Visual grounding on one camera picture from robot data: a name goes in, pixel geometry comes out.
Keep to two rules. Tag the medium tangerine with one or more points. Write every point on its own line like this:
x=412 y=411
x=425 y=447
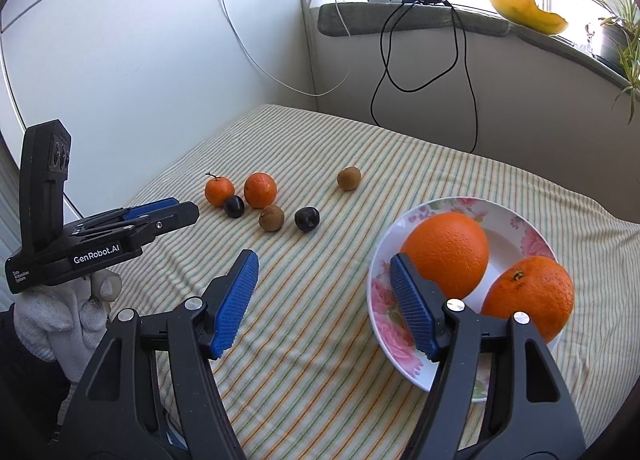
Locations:
x=260 y=190

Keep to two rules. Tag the potted spider plant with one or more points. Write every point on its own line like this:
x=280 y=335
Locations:
x=620 y=27

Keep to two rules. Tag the yellow melon rind bowl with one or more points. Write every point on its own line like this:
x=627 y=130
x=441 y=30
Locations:
x=527 y=13

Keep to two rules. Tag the left white gloved hand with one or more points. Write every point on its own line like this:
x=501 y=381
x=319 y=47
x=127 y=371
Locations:
x=65 y=323

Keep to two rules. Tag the dark plum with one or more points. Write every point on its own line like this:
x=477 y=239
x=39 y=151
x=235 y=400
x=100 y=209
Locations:
x=307 y=219
x=234 y=206

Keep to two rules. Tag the large smooth orange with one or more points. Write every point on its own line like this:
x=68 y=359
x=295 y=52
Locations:
x=451 y=250

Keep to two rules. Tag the brown kiwi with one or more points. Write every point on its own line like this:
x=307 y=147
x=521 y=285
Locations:
x=349 y=178
x=271 y=218

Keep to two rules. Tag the floral white ceramic plate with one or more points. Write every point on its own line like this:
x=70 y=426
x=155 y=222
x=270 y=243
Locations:
x=409 y=315

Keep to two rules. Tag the large orange with stem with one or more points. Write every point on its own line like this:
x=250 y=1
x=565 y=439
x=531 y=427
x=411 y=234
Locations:
x=538 y=286

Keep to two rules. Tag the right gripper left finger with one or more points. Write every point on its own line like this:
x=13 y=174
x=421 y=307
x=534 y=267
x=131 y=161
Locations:
x=116 y=411

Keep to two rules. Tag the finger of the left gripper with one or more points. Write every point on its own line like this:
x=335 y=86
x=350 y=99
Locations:
x=150 y=226
x=140 y=210

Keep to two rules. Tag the white cabinet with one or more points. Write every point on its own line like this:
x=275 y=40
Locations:
x=138 y=83

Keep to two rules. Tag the striped tablecloth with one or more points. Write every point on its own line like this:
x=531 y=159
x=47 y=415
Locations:
x=305 y=377

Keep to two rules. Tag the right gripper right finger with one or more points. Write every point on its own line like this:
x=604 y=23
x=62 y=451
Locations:
x=528 y=414

